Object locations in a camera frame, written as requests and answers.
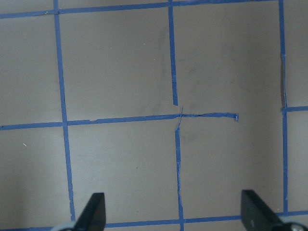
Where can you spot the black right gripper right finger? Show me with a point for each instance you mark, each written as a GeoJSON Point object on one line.
{"type": "Point", "coordinates": [256, 214]}

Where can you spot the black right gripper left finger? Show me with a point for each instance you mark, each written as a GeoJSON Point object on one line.
{"type": "Point", "coordinates": [93, 216]}

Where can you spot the brown paper table cover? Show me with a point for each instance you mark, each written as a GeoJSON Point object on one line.
{"type": "Point", "coordinates": [169, 107]}

